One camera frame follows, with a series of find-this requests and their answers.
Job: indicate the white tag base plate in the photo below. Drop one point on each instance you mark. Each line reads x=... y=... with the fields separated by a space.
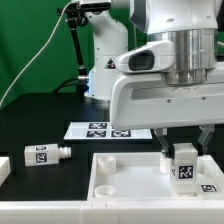
x=102 y=130

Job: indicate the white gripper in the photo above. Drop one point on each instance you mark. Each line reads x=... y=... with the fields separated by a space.
x=143 y=99

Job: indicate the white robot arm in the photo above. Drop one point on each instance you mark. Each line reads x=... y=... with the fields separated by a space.
x=174 y=80

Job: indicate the white square tabletop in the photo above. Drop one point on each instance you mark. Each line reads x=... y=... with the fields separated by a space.
x=139 y=176

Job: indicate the white front obstacle rail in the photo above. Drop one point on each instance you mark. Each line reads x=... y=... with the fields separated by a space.
x=113 y=212

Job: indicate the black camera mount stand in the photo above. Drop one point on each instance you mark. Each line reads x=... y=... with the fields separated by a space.
x=76 y=18

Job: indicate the white left obstacle block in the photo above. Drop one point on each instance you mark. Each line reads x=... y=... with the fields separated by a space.
x=4 y=169

